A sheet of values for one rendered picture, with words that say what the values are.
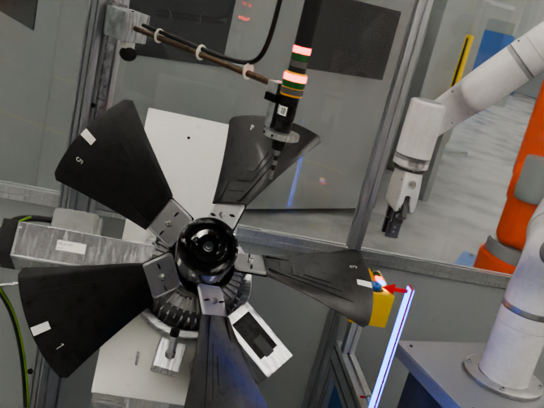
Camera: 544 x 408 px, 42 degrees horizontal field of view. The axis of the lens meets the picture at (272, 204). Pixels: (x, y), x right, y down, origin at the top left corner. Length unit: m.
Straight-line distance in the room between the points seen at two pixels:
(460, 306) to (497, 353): 0.70
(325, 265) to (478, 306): 1.05
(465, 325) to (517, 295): 0.79
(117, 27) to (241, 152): 0.48
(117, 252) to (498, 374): 0.91
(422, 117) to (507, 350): 0.57
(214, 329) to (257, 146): 0.41
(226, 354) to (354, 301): 0.28
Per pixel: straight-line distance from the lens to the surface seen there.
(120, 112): 1.48
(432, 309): 2.42
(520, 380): 1.79
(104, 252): 1.53
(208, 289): 1.41
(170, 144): 1.75
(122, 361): 1.60
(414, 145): 1.66
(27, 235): 1.54
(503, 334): 1.74
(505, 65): 1.63
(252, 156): 1.52
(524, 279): 1.68
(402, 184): 1.67
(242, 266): 1.42
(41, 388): 2.27
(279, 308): 2.30
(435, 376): 1.72
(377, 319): 1.80
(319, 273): 1.46
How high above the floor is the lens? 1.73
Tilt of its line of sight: 17 degrees down
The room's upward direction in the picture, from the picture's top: 14 degrees clockwise
